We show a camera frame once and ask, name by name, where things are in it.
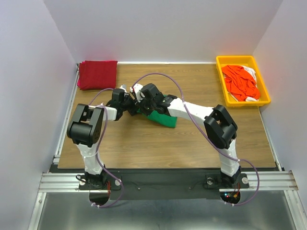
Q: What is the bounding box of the green t shirt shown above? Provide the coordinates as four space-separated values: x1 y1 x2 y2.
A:
138 110 177 128

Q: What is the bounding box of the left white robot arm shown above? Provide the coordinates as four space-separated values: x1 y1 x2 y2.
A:
67 85 137 190

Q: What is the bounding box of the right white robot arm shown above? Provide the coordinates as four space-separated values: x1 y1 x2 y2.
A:
130 83 241 184

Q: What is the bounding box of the folded red t shirt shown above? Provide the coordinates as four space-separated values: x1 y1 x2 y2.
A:
79 60 118 91

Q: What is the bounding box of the yellow plastic bin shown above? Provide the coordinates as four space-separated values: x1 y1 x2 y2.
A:
216 56 271 107

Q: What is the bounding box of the orange t shirt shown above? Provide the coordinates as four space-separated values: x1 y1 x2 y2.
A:
222 65 260 102

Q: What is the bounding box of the white t shirt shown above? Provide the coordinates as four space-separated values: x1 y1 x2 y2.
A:
241 65 257 82

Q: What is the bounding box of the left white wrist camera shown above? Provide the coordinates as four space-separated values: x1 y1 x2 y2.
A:
120 84 127 92

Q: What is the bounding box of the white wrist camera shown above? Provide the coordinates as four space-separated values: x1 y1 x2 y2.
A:
120 84 127 92
130 84 143 102

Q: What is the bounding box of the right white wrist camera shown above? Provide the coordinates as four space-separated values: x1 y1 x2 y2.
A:
130 84 143 102

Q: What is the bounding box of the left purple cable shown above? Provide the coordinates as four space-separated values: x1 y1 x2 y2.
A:
88 87 124 208

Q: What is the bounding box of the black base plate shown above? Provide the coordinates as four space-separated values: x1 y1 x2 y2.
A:
78 168 249 200

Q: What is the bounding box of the left side aluminium rail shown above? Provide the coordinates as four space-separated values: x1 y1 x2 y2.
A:
52 63 80 164

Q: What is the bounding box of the right side aluminium rail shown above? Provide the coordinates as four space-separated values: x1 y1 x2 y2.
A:
259 109 283 171

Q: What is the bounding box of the aluminium frame rail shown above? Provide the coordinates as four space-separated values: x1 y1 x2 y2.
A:
38 171 298 193

